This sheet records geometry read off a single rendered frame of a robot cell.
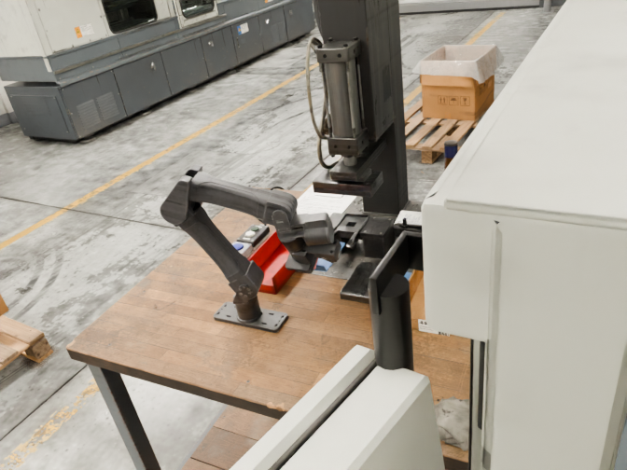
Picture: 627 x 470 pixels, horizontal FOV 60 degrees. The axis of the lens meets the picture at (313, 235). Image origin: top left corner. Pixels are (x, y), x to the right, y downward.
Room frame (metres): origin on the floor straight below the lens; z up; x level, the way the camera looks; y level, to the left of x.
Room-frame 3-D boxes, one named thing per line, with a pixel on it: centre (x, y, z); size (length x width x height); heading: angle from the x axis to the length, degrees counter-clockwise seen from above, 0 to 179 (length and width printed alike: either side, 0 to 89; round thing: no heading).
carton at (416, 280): (1.10, -0.29, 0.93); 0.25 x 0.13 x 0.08; 151
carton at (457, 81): (4.70, -1.48, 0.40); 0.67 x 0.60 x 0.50; 143
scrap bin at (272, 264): (1.38, 0.12, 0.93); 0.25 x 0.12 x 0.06; 151
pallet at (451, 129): (4.43, -1.34, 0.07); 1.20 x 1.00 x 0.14; 144
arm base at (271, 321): (1.15, 0.20, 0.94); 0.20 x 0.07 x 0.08; 61
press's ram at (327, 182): (1.49, -0.16, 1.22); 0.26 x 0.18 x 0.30; 151
